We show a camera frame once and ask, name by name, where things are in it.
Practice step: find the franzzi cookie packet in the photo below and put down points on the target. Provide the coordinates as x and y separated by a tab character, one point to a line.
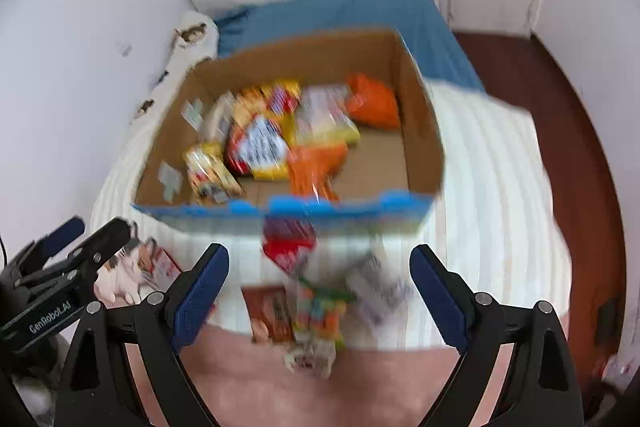
217	123

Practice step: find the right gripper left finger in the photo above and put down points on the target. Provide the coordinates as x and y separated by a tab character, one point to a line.
97	386

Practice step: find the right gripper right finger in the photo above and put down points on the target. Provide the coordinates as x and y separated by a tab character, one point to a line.
540	387

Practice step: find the orange snack bag back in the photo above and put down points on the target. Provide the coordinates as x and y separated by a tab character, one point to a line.
372	102

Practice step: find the brown snack packet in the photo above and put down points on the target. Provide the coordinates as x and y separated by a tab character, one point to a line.
267	308

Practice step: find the yellow mushroom snack bag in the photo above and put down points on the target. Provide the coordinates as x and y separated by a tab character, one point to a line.
211	181

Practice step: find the clear white snack bag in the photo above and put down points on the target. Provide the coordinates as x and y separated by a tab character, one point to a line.
321	117

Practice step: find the red white snack packet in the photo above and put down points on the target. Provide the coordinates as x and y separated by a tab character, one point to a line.
157	267

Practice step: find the white purple snack packet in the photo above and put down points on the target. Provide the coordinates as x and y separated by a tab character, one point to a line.
379	291

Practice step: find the striped cat blanket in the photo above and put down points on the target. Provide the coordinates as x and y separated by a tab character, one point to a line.
492	223

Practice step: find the colourful candy ball bag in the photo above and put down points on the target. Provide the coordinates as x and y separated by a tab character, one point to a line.
320	310

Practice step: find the sedaap noodle packet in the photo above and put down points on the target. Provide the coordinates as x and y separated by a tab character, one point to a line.
262	130

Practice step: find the bear print long pillow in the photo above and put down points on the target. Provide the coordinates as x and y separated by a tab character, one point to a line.
195	40

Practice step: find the small red snack bag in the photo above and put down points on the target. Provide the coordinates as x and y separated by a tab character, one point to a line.
289	243

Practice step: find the white cartoon snack packet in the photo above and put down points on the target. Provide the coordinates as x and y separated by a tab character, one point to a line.
314	358

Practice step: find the blue bed sheet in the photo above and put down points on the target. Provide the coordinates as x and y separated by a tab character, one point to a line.
419	23

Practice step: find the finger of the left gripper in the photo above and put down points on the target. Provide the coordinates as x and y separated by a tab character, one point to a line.
54	242
102	244

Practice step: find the brown cardboard box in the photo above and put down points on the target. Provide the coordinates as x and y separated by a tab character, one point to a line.
388	175

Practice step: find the orange biscuit bag front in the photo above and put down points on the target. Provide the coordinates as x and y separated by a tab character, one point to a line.
312	168

